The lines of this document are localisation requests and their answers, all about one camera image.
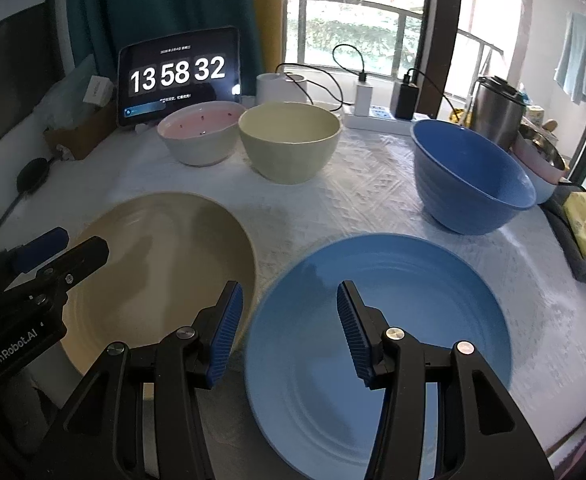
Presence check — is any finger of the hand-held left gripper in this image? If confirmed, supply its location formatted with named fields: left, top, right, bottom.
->
left=0, top=227, right=69, bottom=287
left=27, top=236, right=110, bottom=312

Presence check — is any small white box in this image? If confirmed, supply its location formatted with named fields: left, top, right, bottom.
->
left=84, top=75, right=112, bottom=108

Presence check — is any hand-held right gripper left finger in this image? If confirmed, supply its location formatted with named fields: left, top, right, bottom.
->
left=27, top=280, right=244, bottom=480

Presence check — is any black charger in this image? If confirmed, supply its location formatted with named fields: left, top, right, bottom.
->
left=392, top=74, right=420, bottom=121

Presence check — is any beige plate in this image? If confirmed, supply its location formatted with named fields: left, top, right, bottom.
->
left=62, top=192, right=257, bottom=378

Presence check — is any teal curtain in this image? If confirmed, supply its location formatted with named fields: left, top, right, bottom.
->
left=65, top=0, right=266, bottom=98

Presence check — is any clear plastic bag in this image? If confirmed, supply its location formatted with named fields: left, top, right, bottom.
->
left=35, top=55, right=118, bottom=128

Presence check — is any grey pouch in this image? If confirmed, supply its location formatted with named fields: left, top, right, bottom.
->
left=543, top=180, right=586, bottom=283

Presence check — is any white lamp base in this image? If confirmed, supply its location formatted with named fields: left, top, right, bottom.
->
left=256, top=73, right=310, bottom=106

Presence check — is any steel thermos tumbler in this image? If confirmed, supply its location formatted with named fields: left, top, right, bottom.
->
left=470, top=75, right=528, bottom=153

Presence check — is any black tablet clock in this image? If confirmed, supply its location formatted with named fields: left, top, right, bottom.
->
left=117, top=26, right=242, bottom=128

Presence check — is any white power strip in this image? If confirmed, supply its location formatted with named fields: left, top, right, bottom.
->
left=343, top=102, right=424, bottom=136

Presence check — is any white charger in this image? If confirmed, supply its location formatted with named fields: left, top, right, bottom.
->
left=355, top=80, right=374, bottom=116

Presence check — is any blue plate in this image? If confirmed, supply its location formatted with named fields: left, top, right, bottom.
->
left=244, top=233, right=517, bottom=480

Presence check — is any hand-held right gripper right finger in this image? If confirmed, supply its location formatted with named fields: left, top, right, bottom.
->
left=336, top=280, right=556, bottom=480

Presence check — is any cream bowl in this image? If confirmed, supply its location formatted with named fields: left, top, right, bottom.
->
left=238, top=101, right=342, bottom=184

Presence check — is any cardboard box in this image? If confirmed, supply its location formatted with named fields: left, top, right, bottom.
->
left=43, top=105, right=118, bottom=161

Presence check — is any black round puck with cable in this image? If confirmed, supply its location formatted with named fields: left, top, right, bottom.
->
left=0, top=157, right=61, bottom=271

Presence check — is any light blue bowl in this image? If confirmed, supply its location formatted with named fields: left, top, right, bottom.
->
left=523, top=160, right=556, bottom=206

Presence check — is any dark panel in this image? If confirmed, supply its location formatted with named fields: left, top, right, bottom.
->
left=0, top=20, right=68, bottom=166

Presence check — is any balcony railing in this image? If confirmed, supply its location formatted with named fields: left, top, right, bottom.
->
left=285, top=0, right=504, bottom=86

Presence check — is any black cable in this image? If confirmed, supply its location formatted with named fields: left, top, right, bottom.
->
left=332, top=44, right=370, bottom=83
left=275, top=62, right=356, bottom=111
left=405, top=66, right=474, bottom=118

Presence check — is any light blue towel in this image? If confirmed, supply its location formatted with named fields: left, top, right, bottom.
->
left=553, top=12, right=586, bottom=103

